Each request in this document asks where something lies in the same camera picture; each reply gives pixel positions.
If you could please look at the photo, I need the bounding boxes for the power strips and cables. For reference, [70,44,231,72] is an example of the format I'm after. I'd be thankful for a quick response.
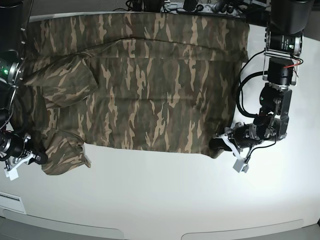
[112,0,273,26]

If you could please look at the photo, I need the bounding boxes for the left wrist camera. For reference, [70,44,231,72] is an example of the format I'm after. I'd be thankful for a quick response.
[233,158,249,173]

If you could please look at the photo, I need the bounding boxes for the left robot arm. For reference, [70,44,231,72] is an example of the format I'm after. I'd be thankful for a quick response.
[209,0,315,163]

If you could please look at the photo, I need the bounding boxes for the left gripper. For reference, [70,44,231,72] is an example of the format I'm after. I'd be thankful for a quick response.
[208,122,278,160]

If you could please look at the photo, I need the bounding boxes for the camouflage T-shirt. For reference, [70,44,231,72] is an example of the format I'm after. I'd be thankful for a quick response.
[10,12,250,175]

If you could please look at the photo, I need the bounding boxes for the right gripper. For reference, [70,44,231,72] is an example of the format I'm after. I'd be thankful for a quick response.
[0,132,48,168]

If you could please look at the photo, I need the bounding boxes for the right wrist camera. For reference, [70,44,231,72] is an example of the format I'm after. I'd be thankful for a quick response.
[4,167,19,181]

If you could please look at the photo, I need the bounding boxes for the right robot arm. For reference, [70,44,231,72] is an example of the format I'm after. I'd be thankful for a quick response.
[0,0,48,174]

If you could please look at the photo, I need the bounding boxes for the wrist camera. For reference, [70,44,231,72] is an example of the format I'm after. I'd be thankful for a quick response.
[233,158,249,173]
[4,167,19,181]

